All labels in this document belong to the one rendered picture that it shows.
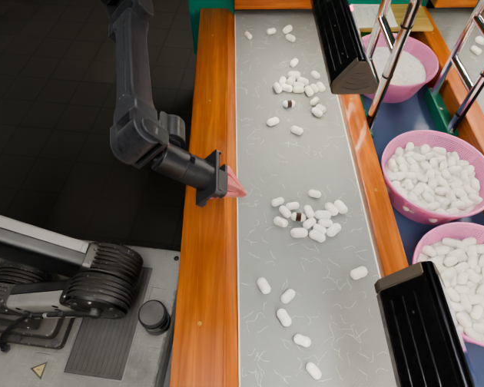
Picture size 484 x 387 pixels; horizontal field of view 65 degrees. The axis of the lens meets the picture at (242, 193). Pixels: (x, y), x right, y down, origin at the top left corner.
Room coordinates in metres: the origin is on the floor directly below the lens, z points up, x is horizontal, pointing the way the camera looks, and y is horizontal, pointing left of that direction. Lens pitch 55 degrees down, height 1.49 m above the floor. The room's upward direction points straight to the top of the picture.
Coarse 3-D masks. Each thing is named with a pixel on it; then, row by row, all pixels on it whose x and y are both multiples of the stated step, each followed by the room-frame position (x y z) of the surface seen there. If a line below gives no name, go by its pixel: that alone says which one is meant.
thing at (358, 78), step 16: (320, 0) 0.78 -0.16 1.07; (336, 0) 0.72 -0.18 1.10; (320, 16) 0.73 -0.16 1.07; (336, 16) 0.68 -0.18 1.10; (352, 16) 0.66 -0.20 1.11; (320, 32) 0.69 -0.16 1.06; (336, 32) 0.64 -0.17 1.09; (352, 32) 0.61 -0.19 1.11; (336, 48) 0.60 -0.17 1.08; (352, 48) 0.57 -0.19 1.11; (336, 64) 0.57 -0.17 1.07; (352, 64) 0.53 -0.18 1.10; (368, 64) 0.53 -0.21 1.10; (336, 80) 0.53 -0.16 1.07; (352, 80) 0.53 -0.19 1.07; (368, 80) 0.53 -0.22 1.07
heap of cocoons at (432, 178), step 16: (400, 160) 0.62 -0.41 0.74; (416, 160) 0.63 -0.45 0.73; (432, 160) 0.62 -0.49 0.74; (448, 160) 0.62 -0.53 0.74; (464, 160) 0.62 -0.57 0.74; (400, 176) 0.57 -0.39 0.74; (416, 176) 0.57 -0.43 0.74; (432, 176) 0.57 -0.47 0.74; (448, 176) 0.57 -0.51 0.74; (464, 176) 0.57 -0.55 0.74; (400, 192) 0.52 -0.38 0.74; (416, 192) 0.52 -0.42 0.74; (432, 192) 0.53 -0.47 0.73; (448, 192) 0.52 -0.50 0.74; (464, 192) 0.52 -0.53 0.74; (432, 208) 0.48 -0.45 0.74; (448, 208) 0.49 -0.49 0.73; (464, 208) 0.49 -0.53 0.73
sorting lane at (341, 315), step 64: (256, 64) 1.02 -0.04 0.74; (320, 64) 1.02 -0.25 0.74; (256, 128) 0.74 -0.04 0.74; (320, 128) 0.74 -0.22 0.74; (256, 192) 0.53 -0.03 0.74; (320, 192) 0.53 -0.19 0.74; (256, 256) 0.36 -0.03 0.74; (320, 256) 0.36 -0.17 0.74; (256, 320) 0.22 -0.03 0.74; (320, 320) 0.22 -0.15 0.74; (256, 384) 0.11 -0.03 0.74; (320, 384) 0.11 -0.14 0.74; (384, 384) 0.11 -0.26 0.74
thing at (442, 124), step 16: (480, 0) 0.91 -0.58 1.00; (480, 16) 0.90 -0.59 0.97; (464, 32) 0.91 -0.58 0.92; (480, 32) 0.85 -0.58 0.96; (448, 64) 0.91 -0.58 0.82; (464, 80) 0.81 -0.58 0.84; (480, 80) 0.76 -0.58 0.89; (432, 96) 0.90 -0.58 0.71; (432, 112) 0.86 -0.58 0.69; (448, 112) 0.83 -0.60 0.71; (464, 112) 0.75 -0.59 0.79; (448, 128) 0.76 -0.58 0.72
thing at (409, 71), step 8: (376, 48) 1.12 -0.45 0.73; (384, 48) 1.12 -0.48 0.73; (376, 56) 1.06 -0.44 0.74; (384, 56) 1.06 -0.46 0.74; (400, 56) 1.08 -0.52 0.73; (408, 56) 1.07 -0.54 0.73; (376, 64) 1.03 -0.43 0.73; (384, 64) 1.02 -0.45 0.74; (400, 64) 1.03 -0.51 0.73; (408, 64) 1.02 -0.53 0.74; (416, 64) 1.03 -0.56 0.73; (400, 72) 0.98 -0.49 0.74; (408, 72) 0.99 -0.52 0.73; (416, 72) 0.98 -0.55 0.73; (424, 72) 1.00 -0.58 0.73; (392, 80) 0.95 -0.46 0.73; (400, 80) 0.95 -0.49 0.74; (408, 80) 0.95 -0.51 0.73; (416, 80) 0.95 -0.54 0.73; (424, 80) 0.96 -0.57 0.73
